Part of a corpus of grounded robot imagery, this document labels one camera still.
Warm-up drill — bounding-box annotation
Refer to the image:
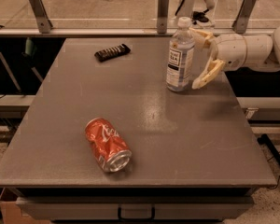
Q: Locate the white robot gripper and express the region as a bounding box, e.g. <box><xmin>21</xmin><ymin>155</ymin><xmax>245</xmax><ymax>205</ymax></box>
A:
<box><xmin>189</xmin><ymin>28</ymin><xmax>247</xmax><ymax>90</ymax></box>

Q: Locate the clear plastic water bottle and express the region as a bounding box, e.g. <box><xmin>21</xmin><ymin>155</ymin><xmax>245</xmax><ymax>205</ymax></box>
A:
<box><xmin>166</xmin><ymin>17</ymin><xmax>195</xmax><ymax>92</ymax></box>

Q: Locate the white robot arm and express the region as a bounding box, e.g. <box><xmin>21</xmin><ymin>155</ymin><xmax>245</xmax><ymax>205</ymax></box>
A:
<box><xmin>189</xmin><ymin>26</ymin><xmax>280</xmax><ymax>90</ymax></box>

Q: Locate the black snack bar wrapper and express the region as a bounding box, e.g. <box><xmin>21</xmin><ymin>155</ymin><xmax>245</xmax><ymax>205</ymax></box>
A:
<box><xmin>94</xmin><ymin>44</ymin><xmax>131</xmax><ymax>63</ymax></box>

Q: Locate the crushed red soda can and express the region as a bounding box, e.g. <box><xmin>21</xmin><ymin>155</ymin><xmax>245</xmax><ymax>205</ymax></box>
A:
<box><xmin>85</xmin><ymin>118</ymin><xmax>132</xmax><ymax>173</ymax></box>

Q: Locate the cardboard box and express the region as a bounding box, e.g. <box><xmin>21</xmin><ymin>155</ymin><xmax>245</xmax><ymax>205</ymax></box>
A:
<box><xmin>0</xmin><ymin>189</ymin><xmax>50</xmax><ymax>224</ymax></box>

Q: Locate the right metal bracket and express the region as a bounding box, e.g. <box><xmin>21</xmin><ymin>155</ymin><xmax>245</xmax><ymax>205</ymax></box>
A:
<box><xmin>232</xmin><ymin>0</ymin><xmax>257</xmax><ymax>34</ymax></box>

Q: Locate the metal bracket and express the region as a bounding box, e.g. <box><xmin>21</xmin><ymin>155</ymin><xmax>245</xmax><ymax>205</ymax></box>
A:
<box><xmin>28</xmin><ymin>0</ymin><xmax>52</xmax><ymax>34</ymax></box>
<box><xmin>157</xmin><ymin>0</ymin><xmax>169</xmax><ymax>34</ymax></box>
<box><xmin>232</xmin><ymin>0</ymin><xmax>257</xmax><ymax>34</ymax></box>

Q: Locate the middle metal bracket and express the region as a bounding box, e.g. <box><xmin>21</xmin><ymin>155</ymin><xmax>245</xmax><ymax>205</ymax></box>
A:
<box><xmin>157</xmin><ymin>0</ymin><xmax>169</xmax><ymax>34</ymax></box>

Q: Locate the black cable on floor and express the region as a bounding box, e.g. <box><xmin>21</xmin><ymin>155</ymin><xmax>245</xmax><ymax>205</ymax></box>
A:
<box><xmin>257</xmin><ymin>133</ymin><xmax>280</xmax><ymax>190</ymax></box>

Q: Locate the left metal bracket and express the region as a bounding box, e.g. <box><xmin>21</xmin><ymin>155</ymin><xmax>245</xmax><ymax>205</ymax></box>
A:
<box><xmin>28</xmin><ymin>0</ymin><xmax>52</xmax><ymax>34</ymax></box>

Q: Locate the grey drawer with handle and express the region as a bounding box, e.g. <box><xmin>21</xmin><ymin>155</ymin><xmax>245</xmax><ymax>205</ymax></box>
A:
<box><xmin>16</xmin><ymin>197</ymin><xmax>254</xmax><ymax>221</ymax></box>

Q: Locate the metal rail behind table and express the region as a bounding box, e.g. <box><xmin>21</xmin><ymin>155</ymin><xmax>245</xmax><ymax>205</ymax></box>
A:
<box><xmin>0</xmin><ymin>27</ymin><xmax>276</xmax><ymax>38</ymax></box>

